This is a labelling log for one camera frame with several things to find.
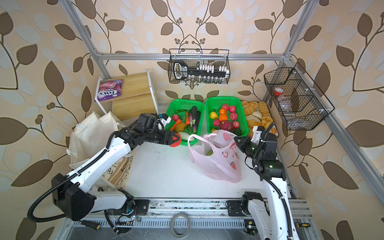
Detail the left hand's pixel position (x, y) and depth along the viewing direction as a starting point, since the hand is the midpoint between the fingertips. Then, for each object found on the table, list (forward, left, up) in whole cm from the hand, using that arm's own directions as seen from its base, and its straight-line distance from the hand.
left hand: (176, 137), depth 75 cm
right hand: (-1, -29, +2) cm, 29 cm away
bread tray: (+33, -54, -17) cm, 66 cm away
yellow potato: (+20, +2, -19) cm, 28 cm away
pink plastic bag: (-10, -19, +3) cm, 22 cm away
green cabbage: (0, -18, -17) cm, 25 cm away
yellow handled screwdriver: (-36, +38, -21) cm, 57 cm away
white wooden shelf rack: (+35, +33, -8) cm, 49 cm away
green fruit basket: (+42, -22, -18) cm, 51 cm away
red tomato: (-3, 0, -1) cm, 3 cm away
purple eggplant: (+27, -8, -17) cm, 33 cm away
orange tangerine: (+29, -28, -17) cm, 44 cm away
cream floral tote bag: (0, +46, -3) cm, 47 cm away
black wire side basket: (+14, -62, +12) cm, 64 cm away
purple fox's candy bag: (+22, +39, +12) cm, 46 cm away
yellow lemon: (+31, -21, -18) cm, 42 cm away
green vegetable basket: (+38, +8, -16) cm, 42 cm away
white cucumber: (+11, -2, -16) cm, 20 cm away
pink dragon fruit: (+18, -29, -13) cm, 37 cm away
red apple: (+30, -36, -18) cm, 50 cm away
